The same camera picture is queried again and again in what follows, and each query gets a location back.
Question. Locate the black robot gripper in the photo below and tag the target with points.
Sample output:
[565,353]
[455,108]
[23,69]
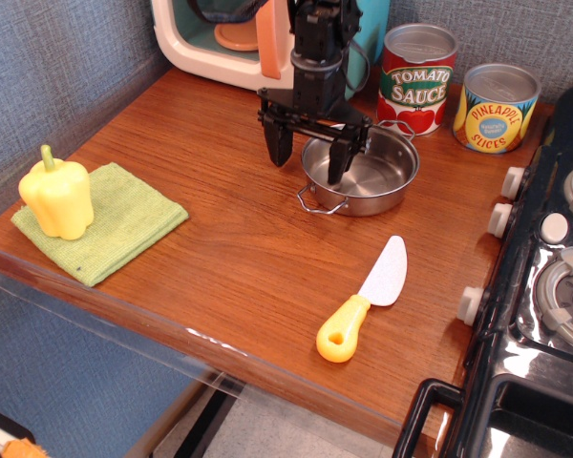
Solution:
[315,106]

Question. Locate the small stainless steel pot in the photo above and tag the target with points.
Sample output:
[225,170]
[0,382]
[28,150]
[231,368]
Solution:
[376,180]

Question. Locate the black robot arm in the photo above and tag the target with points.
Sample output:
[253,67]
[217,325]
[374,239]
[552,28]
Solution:
[322,29]

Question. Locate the toy microwave teal and cream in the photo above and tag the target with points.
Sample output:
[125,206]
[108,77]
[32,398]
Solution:
[189,44]

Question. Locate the orange microwave turntable plate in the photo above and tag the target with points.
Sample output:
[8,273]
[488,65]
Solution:
[240,37]

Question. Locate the green folded cloth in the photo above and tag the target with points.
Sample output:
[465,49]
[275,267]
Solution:
[130,216]

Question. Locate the tomato sauce can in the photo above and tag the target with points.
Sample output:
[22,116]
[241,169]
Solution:
[416,74]

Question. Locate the pineapple slices can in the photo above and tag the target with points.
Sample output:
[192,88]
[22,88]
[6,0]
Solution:
[495,107]

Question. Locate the grey stove knob middle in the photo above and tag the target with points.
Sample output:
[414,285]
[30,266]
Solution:
[499,219]

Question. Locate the grey stove knob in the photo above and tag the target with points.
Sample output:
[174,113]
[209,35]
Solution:
[512,182]
[469,304]
[499,219]

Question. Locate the grey stove knob upper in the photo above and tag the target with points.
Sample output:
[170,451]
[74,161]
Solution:
[512,182]

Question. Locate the grey stove knob lower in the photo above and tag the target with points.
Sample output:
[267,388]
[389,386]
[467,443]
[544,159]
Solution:
[469,304]

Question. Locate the yellow toy bell pepper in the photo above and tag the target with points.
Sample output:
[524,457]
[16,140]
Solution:
[59,194]

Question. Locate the black toy stove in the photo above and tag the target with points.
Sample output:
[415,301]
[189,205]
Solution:
[517,397]

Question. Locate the orange object at corner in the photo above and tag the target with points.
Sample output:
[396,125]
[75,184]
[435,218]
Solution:
[23,448]

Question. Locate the toy knife yellow handle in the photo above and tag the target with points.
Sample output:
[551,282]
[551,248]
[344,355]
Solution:
[337,338]

